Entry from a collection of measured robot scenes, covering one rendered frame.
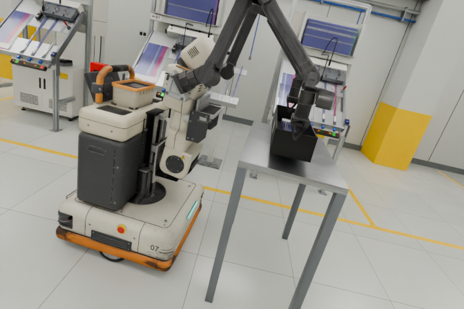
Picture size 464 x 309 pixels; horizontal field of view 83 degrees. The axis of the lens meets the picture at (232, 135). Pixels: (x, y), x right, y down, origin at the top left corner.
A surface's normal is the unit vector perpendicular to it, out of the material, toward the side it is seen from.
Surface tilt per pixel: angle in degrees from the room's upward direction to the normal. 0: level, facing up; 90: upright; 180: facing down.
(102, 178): 90
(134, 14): 90
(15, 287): 0
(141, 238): 90
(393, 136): 90
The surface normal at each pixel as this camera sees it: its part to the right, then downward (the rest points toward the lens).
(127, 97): -0.18, 0.32
